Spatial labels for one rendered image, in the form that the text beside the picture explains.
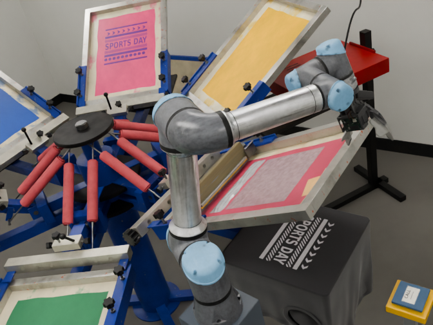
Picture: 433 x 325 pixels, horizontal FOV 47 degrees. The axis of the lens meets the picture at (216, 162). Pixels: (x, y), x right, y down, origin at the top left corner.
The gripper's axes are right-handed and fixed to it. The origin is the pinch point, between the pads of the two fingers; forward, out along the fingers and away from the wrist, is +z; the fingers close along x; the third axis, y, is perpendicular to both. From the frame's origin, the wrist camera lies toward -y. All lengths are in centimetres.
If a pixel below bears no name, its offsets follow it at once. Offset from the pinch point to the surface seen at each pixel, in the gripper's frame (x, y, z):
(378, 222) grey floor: -85, -116, 130
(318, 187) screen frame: -12.0, 18.0, 3.5
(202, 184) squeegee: -71, 11, 4
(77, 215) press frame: -137, 32, 3
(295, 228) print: -50, -5, 40
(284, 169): -41.4, -4.5, 10.4
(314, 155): -30.8, -11.3, 9.3
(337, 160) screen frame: -11.7, 3.5, 3.6
